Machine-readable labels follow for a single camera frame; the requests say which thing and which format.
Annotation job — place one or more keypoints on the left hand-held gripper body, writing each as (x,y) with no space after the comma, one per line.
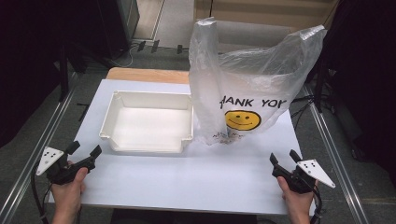
(57,174)

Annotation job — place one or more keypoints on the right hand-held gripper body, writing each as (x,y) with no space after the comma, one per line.
(300,182)

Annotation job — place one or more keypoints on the white plastic bin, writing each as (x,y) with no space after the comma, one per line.
(149,127)

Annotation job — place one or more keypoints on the clear smiley plastic bag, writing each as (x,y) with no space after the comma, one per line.
(243,84)

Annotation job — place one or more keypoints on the person's right hand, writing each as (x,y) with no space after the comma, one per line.
(299,203)

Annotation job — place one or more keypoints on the person's left hand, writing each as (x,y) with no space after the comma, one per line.
(68,196)

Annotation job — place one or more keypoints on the black metal stand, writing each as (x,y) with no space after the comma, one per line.
(63,77)

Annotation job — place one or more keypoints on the black tripod stand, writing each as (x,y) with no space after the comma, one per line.
(320,84)

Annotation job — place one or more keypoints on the dark curtain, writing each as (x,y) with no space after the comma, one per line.
(31,62)
(367,77)

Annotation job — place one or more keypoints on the black cabinet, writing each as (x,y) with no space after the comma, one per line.
(124,21)

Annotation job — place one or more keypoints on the light wooden bench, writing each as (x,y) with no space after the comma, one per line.
(264,9)

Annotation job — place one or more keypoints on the aluminium floor rail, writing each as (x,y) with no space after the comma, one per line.
(336,161)
(34,158)

